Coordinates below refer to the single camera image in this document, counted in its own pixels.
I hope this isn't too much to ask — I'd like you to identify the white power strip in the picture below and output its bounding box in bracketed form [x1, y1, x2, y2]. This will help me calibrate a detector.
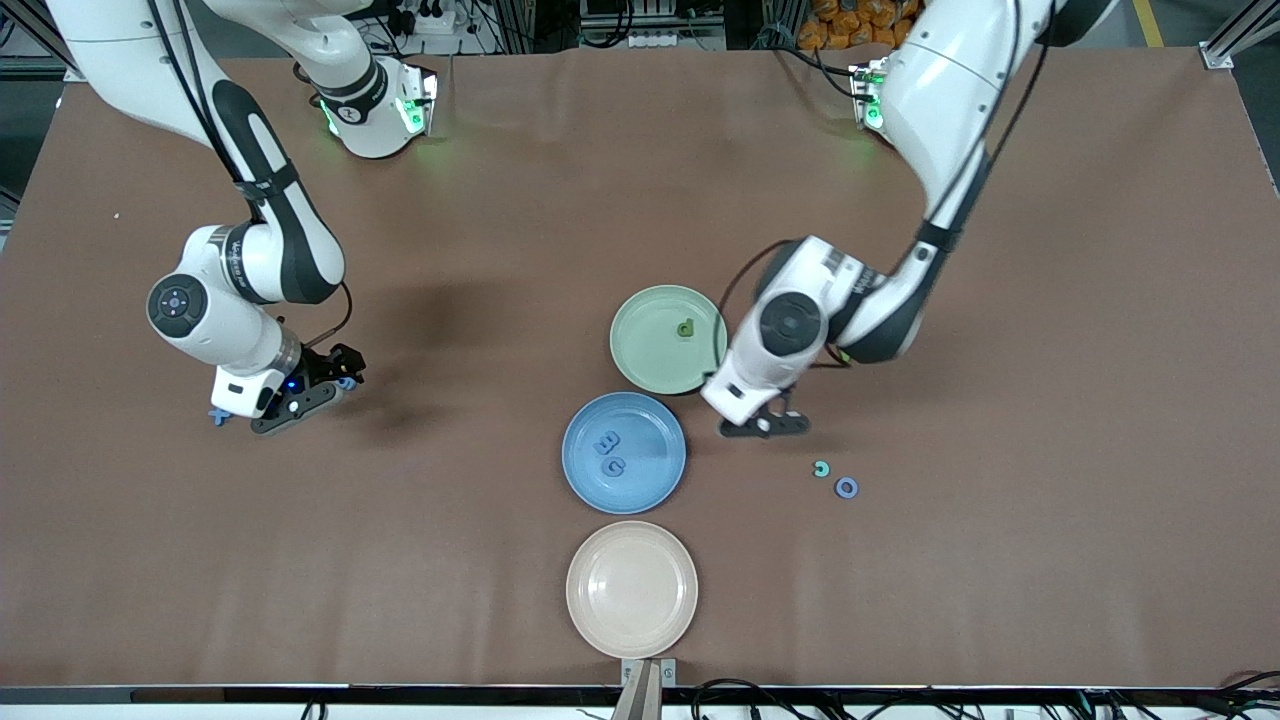
[385, 0, 459, 37]

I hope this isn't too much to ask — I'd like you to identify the green plate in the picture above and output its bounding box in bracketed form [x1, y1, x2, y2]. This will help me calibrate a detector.
[609, 284, 729, 396]

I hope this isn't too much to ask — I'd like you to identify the aluminium frame profile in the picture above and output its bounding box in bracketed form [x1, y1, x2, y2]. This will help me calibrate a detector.
[0, 0, 81, 83]
[1200, 0, 1280, 71]

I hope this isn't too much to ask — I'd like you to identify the brown table cover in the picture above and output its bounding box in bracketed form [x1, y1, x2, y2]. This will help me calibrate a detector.
[0, 45, 1280, 691]

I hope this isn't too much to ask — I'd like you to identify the black floor cable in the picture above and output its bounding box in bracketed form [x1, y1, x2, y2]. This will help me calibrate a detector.
[690, 677, 831, 720]

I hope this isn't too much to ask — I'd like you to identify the table edge rail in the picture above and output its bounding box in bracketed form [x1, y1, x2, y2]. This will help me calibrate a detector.
[0, 684, 1280, 709]

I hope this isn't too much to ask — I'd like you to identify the blue plate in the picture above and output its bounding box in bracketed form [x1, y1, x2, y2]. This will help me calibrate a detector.
[561, 391, 688, 516]

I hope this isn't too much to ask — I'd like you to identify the bag of oranges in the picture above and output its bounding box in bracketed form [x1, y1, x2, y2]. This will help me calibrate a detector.
[797, 0, 926, 51]

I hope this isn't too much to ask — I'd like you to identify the white electronics box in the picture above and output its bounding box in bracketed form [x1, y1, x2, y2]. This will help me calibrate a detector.
[578, 0, 728, 51]

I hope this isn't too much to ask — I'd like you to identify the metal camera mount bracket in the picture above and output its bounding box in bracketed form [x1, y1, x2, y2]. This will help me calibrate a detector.
[612, 657, 678, 720]

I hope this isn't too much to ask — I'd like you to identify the beige plate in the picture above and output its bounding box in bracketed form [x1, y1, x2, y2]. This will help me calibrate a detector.
[565, 520, 699, 660]

